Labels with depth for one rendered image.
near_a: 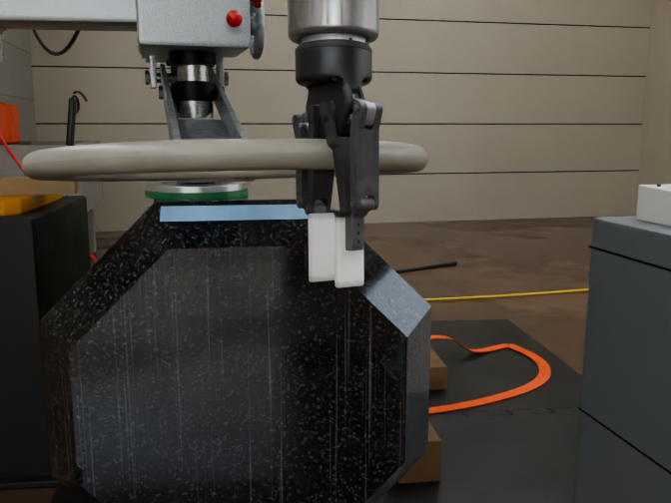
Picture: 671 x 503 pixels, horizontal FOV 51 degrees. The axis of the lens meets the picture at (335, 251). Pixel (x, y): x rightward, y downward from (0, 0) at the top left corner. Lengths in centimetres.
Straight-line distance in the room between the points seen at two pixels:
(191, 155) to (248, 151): 5
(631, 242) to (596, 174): 673
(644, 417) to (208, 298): 83
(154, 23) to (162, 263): 46
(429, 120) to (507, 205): 125
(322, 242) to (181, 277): 69
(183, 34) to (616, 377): 106
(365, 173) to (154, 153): 20
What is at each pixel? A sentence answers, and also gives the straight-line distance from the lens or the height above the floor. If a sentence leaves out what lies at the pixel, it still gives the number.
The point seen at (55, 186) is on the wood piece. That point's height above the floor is 81.
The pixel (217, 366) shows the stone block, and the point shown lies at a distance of 142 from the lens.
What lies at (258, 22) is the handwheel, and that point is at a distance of 162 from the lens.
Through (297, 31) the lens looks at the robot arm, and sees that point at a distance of 68.
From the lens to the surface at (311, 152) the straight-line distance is 67.
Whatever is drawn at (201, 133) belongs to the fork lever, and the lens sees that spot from 136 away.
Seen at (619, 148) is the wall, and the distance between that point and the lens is 821.
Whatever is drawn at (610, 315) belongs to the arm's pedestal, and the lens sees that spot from 143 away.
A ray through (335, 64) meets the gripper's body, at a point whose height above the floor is 103.
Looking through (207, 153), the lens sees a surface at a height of 95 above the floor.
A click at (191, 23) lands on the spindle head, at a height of 117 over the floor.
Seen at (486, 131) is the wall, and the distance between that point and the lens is 744.
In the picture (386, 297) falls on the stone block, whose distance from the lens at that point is 144.
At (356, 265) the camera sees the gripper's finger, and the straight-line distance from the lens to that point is 68.
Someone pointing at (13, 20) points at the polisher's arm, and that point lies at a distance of 221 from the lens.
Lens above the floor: 98
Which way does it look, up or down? 10 degrees down
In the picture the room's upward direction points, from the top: straight up
